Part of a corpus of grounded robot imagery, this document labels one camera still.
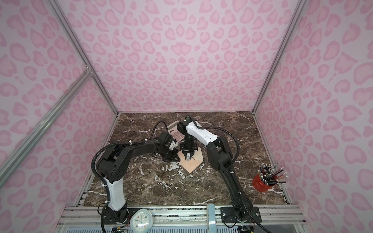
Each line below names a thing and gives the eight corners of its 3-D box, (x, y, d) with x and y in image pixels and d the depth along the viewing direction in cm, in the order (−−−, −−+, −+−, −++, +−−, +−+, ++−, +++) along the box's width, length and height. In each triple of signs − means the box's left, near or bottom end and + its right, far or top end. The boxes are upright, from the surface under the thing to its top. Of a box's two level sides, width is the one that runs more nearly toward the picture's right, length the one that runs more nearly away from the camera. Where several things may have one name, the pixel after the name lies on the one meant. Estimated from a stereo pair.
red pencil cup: (252, 193, 82) (265, 181, 67) (248, 176, 88) (259, 162, 73) (274, 193, 82) (291, 181, 67) (268, 176, 88) (283, 162, 73)
